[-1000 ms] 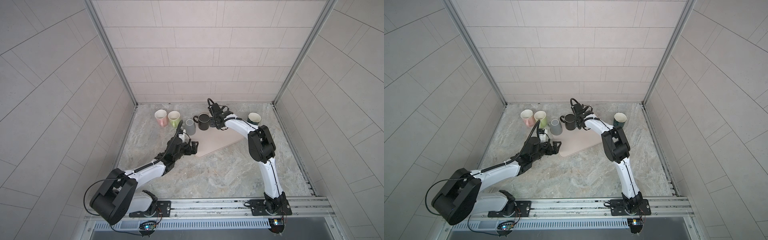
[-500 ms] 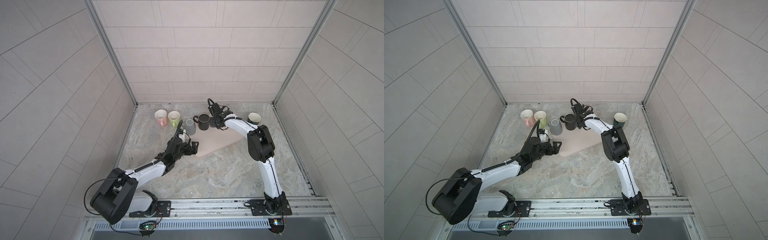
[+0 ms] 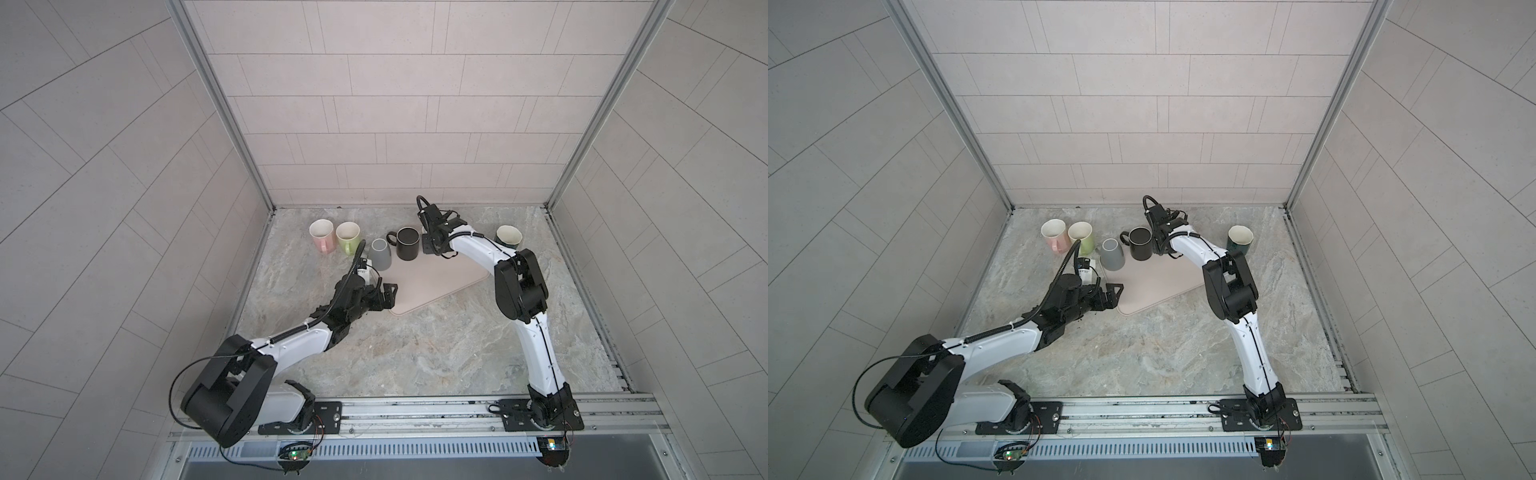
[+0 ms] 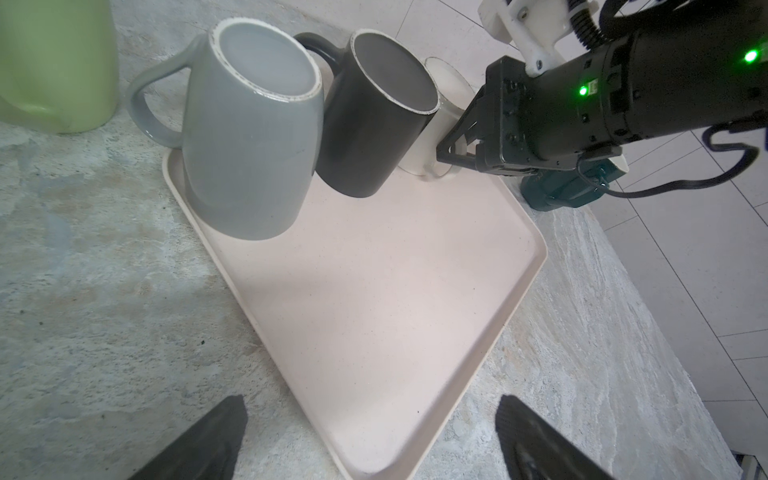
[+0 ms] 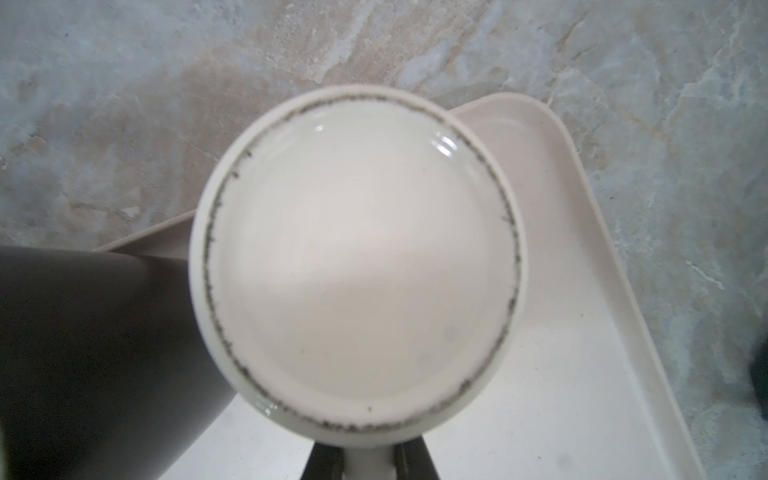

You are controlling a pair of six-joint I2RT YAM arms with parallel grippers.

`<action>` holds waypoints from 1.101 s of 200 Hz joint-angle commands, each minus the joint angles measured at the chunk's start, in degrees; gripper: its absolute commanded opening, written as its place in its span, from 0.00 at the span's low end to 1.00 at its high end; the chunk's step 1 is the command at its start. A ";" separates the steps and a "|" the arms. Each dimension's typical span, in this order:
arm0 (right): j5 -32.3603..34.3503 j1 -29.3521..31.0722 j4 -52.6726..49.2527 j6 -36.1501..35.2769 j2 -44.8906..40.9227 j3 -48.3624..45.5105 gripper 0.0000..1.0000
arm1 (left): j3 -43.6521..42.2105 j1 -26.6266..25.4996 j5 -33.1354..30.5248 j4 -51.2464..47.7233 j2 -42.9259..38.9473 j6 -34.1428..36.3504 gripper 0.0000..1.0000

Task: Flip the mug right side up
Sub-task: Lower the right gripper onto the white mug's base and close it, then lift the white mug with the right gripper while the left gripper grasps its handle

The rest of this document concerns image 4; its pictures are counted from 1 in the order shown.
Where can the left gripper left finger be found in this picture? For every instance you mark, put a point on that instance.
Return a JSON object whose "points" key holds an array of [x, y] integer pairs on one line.
{"points": [[209, 449]]}

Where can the dark green mug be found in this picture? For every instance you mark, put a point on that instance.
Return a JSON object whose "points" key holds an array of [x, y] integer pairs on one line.
{"points": [[550, 190]]}

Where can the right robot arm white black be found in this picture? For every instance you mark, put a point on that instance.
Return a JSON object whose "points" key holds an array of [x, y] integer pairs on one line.
{"points": [[677, 65]]}

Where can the grey mug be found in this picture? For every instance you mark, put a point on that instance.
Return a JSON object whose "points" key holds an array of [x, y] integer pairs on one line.
{"points": [[252, 125]]}

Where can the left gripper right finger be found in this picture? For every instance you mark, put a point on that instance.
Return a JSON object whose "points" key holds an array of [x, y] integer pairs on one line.
{"points": [[533, 449]]}

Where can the light green mug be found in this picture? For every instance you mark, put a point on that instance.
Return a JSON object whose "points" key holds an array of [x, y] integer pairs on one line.
{"points": [[59, 65]]}

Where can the black mug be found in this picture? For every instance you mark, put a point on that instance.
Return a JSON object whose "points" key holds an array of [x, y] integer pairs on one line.
{"points": [[381, 99]]}

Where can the white mug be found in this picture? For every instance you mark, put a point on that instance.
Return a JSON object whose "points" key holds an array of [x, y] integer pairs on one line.
{"points": [[455, 95]]}

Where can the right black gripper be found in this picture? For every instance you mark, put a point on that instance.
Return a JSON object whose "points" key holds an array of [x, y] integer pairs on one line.
{"points": [[518, 126]]}

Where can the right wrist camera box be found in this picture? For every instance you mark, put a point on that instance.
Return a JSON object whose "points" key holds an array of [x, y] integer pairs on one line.
{"points": [[532, 26]]}

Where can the beige rectangular tray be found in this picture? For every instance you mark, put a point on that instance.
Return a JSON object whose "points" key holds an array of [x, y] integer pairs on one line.
{"points": [[378, 312]]}

